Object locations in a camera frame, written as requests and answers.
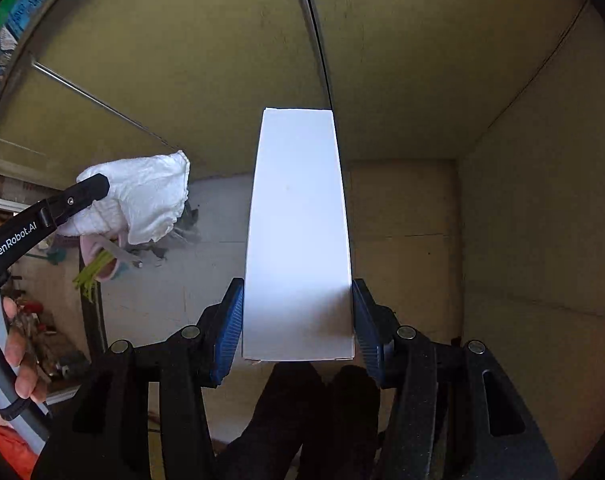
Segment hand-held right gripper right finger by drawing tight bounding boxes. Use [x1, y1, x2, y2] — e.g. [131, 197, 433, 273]
[351, 278, 558, 480]

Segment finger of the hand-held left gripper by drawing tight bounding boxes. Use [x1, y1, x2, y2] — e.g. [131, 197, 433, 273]
[40, 174, 110, 227]

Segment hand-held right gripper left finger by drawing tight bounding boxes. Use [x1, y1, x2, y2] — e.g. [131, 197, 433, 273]
[32, 277, 246, 480]

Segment white paper towel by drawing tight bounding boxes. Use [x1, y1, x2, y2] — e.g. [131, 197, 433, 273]
[57, 150, 190, 246]

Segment long white cardboard box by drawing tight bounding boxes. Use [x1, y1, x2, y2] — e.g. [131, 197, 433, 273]
[241, 106, 355, 362]

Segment person's left forearm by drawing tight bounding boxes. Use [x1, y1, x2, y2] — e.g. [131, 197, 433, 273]
[0, 390, 39, 480]

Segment person's left hand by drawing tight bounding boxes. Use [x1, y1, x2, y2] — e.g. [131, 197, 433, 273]
[2, 297, 49, 404]

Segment pink plastic container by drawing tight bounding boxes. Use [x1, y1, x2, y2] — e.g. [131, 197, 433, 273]
[72, 234, 144, 302]

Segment crumpled clear plastic bags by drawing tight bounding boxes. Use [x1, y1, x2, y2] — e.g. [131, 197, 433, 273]
[127, 200, 203, 261]

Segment glass panel door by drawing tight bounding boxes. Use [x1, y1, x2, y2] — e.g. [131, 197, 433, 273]
[0, 175, 108, 401]

